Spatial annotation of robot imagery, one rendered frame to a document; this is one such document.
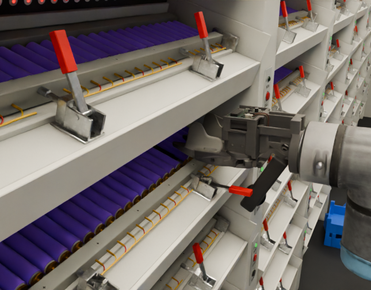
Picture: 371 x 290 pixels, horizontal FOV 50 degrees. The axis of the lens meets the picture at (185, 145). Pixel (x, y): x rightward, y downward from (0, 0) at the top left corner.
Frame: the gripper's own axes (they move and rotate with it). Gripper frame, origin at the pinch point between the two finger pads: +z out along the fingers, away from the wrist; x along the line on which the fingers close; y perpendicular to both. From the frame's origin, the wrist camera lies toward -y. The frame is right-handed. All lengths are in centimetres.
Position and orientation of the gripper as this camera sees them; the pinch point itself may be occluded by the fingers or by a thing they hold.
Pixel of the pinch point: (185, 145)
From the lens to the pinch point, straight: 69.8
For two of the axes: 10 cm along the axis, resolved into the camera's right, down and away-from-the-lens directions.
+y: -0.3, -9.3, -3.6
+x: -4.7, 3.3, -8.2
